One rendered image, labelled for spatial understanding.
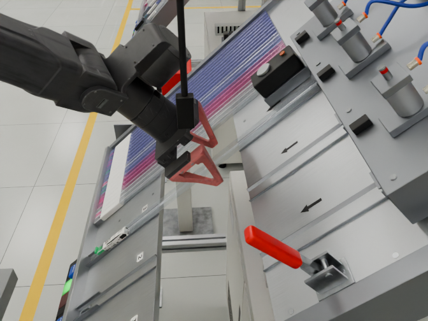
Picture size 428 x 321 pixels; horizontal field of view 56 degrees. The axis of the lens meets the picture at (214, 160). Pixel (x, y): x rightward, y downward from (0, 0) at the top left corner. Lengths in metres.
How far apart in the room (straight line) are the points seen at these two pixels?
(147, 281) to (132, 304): 0.04
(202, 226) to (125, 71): 1.36
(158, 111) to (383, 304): 0.36
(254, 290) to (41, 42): 0.62
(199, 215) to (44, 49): 1.49
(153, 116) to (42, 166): 1.81
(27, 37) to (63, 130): 2.17
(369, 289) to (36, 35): 0.39
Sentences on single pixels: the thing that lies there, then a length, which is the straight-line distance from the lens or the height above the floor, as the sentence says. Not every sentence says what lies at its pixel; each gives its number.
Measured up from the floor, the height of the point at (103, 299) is 0.76.
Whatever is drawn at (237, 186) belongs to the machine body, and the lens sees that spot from 1.08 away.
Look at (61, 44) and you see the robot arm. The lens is 0.48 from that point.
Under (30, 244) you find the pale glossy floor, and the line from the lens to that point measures 1.93.
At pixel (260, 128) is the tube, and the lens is 0.60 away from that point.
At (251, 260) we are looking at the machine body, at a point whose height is 0.62.
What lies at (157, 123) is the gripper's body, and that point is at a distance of 0.56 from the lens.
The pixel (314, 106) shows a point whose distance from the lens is 0.56.
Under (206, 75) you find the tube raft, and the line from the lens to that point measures 0.87.
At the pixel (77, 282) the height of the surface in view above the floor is 0.73.
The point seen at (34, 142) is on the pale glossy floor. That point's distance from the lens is 2.56.
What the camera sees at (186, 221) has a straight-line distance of 1.75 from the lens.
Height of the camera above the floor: 1.33
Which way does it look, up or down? 37 degrees down
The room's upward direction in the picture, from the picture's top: straight up
